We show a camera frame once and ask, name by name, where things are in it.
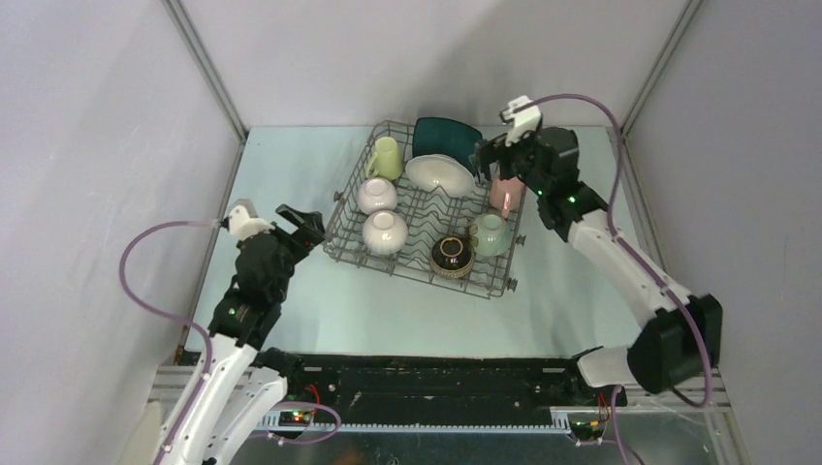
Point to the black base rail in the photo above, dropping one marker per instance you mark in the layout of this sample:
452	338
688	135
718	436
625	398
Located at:
440	394

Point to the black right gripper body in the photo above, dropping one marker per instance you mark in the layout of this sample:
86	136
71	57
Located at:
517	160

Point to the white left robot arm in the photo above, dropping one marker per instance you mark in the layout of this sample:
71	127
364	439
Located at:
204	424

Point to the small white bowl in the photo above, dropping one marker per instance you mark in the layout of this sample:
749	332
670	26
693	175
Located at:
376	194

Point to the brown dotted bowl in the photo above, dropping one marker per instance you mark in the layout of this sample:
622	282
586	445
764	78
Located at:
452	257

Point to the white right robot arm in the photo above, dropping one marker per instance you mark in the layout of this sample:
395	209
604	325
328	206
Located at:
680	331

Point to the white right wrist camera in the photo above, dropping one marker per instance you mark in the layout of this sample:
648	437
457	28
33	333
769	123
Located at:
523	116

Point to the large white plate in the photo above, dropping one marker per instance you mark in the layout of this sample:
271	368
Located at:
439	172

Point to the pink mug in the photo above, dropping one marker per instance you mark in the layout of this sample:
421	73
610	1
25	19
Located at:
505	195

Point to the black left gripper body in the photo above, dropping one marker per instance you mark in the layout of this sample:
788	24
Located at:
284	277

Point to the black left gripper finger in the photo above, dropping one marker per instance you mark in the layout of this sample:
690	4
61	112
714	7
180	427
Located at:
310	222
304	240

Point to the green ceramic bowl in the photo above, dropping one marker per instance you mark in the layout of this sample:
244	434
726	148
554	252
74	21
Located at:
490	235

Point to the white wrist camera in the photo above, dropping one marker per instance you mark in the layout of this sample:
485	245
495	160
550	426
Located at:
523	116
242	221

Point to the teal square plate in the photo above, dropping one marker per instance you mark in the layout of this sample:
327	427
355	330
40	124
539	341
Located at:
445	136

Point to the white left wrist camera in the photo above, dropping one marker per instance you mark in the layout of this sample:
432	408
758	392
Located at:
242	221

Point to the light green mug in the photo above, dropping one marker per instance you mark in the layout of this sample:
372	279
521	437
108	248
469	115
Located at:
386	160

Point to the grey wire dish rack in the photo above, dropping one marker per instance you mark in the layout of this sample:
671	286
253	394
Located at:
429	217

